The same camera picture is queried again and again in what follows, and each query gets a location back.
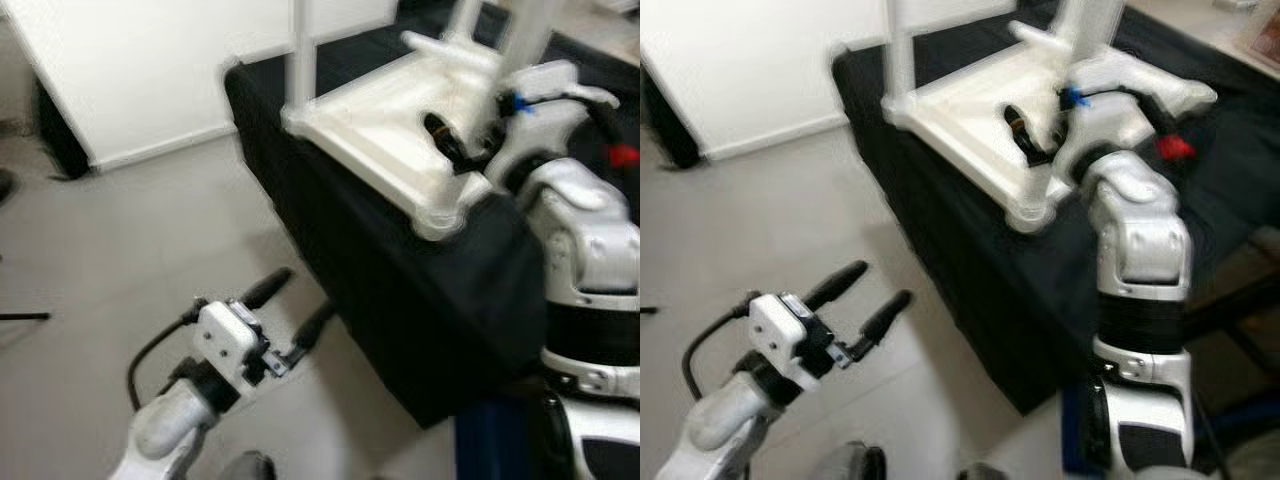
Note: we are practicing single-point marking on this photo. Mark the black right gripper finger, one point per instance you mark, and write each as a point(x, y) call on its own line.
point(1026, 135)
point(450, 145)

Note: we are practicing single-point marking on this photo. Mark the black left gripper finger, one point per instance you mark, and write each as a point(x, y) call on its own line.
point(838, 285)
point(313, 327)
point(268, 288)
point(885, 320)

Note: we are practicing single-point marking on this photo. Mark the white plastic table top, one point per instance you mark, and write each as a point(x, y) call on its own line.
point(960, 120)
point(370, 120)

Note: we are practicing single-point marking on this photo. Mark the black tablecloth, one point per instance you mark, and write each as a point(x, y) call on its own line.
point(400, 300)
point(950, 280)

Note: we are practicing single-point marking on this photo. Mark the black robot left foot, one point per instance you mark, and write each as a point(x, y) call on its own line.
point(245, 467)
point(850, 463)

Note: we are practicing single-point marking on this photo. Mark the black robot foot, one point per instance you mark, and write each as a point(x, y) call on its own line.
point(985, 472)
point(850, 463)
point(245, 467)

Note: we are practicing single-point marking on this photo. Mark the black robot right foot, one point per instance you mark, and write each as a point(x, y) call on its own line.
point(985, 472)

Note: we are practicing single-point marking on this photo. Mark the black folding metal stand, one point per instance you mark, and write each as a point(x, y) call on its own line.
point(25, 316)

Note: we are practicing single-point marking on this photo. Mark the food picture poster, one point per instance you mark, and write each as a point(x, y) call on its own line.
point(1265, 35)

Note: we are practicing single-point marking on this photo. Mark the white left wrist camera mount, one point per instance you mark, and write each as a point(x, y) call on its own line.
point(780, 335)
point(225, 340)

